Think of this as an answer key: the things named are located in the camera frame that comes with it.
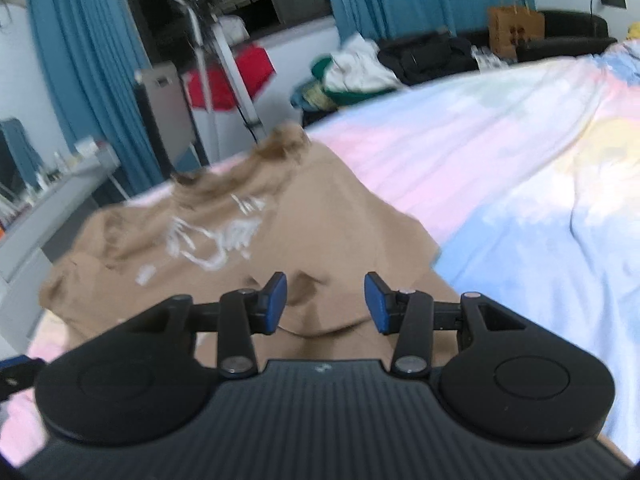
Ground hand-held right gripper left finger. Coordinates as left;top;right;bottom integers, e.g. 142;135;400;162
120;271;289;380

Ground brown paper bag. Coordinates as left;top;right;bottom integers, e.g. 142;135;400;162
487;0;546;59

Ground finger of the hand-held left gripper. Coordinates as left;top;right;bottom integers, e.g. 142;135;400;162
0;354;47;402

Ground red garment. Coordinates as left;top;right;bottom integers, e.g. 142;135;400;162
184;44;277;111

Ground hanging grey white garment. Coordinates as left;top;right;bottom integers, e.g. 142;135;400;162
219;14;249;41

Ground white dressing table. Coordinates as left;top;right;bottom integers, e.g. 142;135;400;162
0;142;122;282

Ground wavy white-framed mirror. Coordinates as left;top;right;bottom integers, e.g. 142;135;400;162
0;117;44;191

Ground white stand pole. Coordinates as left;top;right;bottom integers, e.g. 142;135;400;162
166;0;269;142

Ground black sofa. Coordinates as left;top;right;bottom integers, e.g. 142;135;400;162
375;9;619;86

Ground pile of clothes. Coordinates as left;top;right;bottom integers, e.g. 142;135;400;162
291;32;503;112

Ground tan shirt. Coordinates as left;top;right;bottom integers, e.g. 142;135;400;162
39;122;466;376

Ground bed with pastel cover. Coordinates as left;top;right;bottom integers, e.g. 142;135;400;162
0;40;640;467

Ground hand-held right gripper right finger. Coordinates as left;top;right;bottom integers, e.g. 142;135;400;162
364;271;528;380

